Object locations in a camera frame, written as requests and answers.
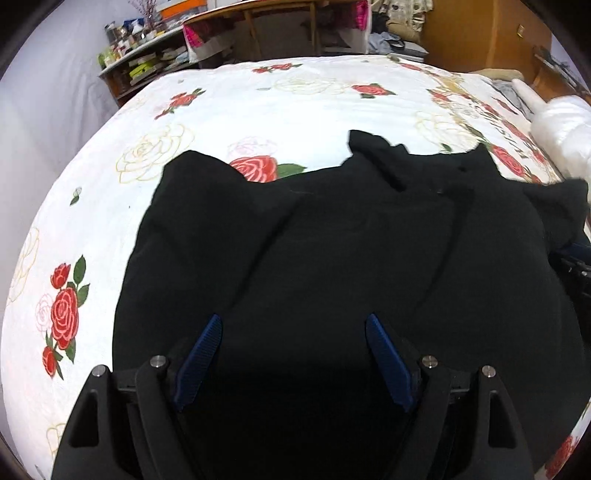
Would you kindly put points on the group of bottles and jars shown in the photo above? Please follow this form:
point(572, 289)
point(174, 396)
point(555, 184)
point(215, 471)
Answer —
point(124, 39)

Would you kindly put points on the black jacket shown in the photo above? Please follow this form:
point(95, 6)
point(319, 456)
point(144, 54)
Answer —
point(346, 254)

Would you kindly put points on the pink flower branches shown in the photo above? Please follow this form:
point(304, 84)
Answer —
point(145, 11)

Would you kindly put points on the wooden wardrobe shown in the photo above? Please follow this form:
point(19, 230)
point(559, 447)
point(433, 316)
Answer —
point(475, 32)

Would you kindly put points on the wooden headboard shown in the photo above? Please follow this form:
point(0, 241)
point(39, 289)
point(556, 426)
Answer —
point(554, 76)

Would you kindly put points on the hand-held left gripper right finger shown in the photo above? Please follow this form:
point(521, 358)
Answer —
point(388, 360)

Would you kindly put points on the heart patterned curtain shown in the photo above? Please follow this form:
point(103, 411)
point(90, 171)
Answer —
point(411, 11)

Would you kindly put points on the bed with floral sheet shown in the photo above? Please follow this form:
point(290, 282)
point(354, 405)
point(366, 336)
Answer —
point(207, 115)

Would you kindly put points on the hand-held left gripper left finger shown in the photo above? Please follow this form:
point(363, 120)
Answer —
point(201, 360)

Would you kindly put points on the white duvet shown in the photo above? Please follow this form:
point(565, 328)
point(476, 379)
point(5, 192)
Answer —
point(563, 124)

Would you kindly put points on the orange lidded storage box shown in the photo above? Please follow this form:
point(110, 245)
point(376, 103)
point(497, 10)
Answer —
point(175, 7)

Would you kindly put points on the stack of books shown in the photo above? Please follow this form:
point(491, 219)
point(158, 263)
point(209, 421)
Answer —
point(157, 62)

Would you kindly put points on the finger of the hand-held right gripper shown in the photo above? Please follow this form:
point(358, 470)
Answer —
point(577, 277)
point(575, 252)

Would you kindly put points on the wall switch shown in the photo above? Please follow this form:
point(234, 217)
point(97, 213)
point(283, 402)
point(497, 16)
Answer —
point(521, 30)

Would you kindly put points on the wooden bookshelf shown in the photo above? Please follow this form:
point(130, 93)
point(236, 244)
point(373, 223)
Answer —
point(138, 78)

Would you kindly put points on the pile of clothes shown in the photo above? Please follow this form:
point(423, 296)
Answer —
point(392, 41)

